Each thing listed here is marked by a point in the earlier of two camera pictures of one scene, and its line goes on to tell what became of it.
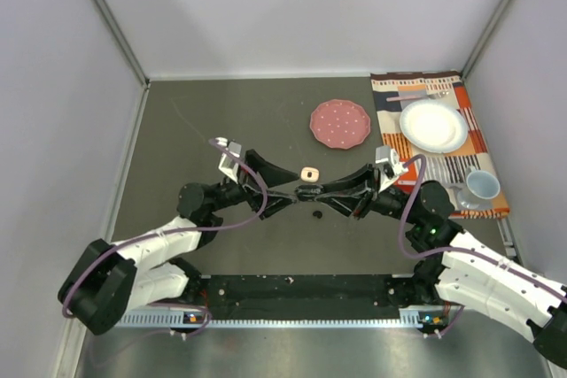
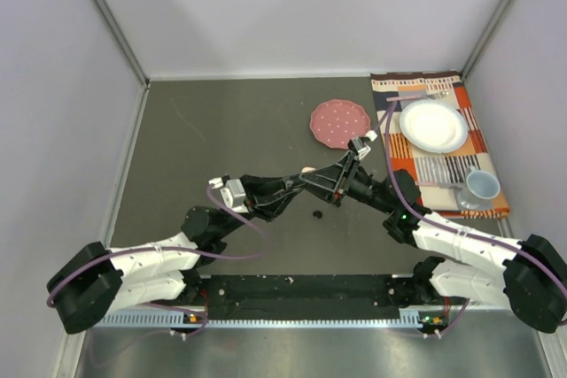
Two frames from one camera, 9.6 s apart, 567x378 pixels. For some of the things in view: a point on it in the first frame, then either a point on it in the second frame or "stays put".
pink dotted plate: [340, 124] stays put
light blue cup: [480, 185] stays put
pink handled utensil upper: [401, 98] stays put
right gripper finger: [364, 180] → [330, 176]
